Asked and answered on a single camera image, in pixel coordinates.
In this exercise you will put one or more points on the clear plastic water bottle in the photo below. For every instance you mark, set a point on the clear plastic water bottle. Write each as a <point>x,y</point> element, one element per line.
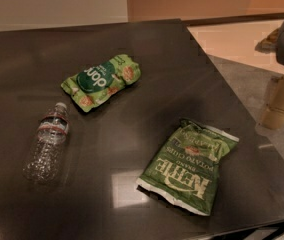
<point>43,161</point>

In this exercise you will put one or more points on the green rice chip bag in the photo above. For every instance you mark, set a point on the green rice chip bag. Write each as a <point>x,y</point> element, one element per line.
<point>93,86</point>

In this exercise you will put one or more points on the green jalapeno kettle chip bag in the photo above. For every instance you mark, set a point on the green jalapeno kettle chip bag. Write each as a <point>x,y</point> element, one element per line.
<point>185,170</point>

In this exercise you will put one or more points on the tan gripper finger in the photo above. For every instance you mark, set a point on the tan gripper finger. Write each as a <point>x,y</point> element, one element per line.
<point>273,115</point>

